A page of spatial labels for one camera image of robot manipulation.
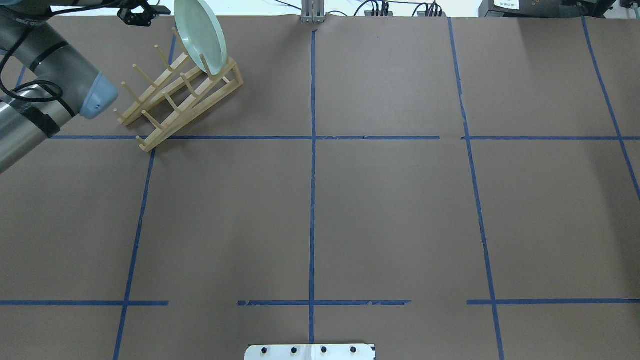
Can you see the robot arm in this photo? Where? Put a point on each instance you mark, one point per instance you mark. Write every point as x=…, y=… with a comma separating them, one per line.
x=66, y=84

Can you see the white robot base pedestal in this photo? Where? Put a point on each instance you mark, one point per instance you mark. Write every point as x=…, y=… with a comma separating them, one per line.
x=331, y=351

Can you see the aluminium frame post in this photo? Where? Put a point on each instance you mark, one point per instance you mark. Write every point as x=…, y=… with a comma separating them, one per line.
x=313, y=11

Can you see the wooden plate rack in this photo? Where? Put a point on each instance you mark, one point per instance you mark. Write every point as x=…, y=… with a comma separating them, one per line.
x=177, y=97

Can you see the light green plate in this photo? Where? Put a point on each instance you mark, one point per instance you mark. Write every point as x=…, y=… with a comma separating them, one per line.
x=201, y=34

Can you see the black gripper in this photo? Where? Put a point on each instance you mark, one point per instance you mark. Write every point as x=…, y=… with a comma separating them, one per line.
x=136, y=16

